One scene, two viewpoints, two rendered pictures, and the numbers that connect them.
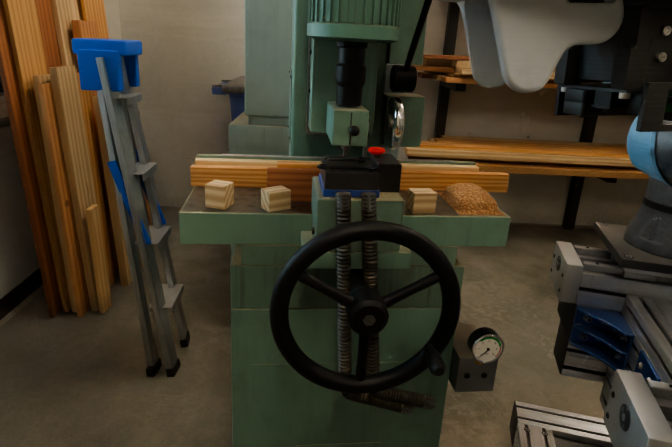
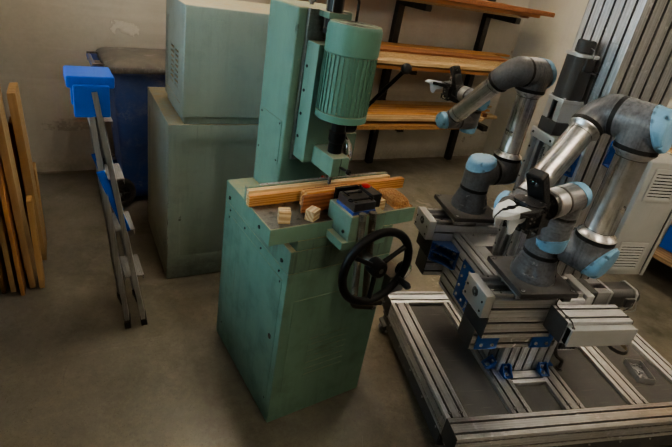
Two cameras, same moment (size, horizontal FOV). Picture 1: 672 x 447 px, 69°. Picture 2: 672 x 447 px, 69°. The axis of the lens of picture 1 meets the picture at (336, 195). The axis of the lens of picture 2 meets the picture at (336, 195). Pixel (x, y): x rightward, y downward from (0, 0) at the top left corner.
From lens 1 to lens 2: 0.98 m
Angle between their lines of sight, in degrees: 29
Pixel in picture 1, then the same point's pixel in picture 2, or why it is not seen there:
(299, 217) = (327, 222)
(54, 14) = not seen: outside the picture
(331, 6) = (341, 109)
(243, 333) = (292, 286)
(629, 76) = (525, 228)
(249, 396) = (289, 319)
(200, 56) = (51, 22)
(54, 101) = not seen: outside the picture
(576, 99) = not seen: hidden behind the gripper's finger
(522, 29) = (511, 224)
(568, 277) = (430, 227)
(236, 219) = (297, 229)
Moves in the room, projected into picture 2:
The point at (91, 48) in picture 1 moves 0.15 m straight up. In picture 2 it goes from (84, 83) to (82, 41)
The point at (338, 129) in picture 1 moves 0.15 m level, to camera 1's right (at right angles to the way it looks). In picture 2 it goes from (334, 168) to (371, 167)
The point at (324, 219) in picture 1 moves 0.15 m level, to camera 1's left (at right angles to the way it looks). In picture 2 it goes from (353, 226) to (310, 230)
